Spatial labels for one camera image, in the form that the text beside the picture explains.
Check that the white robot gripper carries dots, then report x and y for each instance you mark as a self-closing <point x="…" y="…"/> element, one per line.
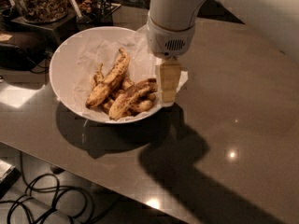
<point x="168" y="40"/>

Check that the spotted banana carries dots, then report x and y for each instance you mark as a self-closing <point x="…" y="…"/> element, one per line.
<point x="124" y="101"/>
<point x="110" y="82"/>

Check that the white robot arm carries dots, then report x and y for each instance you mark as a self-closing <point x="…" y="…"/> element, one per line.
<point x="171" y="27"/>

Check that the lower right banana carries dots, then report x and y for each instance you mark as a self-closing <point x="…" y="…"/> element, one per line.
<point x="141" y="106"/>

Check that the middle hidden banana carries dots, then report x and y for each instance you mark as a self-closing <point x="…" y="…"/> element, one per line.
<point x="127" y="83"/>

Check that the white bowl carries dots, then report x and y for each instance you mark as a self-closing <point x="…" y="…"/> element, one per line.
<point x="62" y="73"/>

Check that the small banana at left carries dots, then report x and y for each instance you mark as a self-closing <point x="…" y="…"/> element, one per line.
<point x="98" y="76"/>

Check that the black stand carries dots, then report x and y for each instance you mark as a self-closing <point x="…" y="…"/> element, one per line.
<point x="57" y="32"/>

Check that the black device at left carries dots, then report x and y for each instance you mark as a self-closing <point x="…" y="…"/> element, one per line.
<point x="21" y="51"/>

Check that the glass jar of nuts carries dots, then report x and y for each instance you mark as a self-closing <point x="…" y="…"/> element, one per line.
<point x="42" y="11"/>

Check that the grey box on floor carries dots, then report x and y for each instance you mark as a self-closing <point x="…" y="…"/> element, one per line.
<point x="9" y="175"/>

